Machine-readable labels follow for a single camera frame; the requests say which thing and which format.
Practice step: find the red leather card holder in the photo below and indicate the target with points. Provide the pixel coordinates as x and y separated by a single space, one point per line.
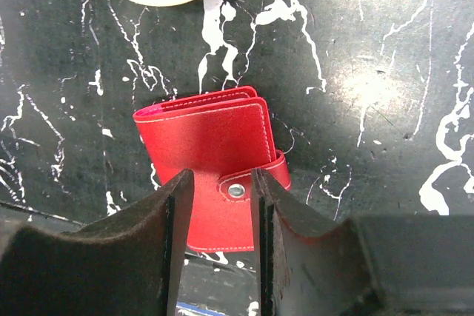
221 136

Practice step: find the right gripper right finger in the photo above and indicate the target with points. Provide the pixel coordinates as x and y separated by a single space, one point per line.
311 265

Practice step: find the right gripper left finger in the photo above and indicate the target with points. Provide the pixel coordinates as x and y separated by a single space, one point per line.
128 263

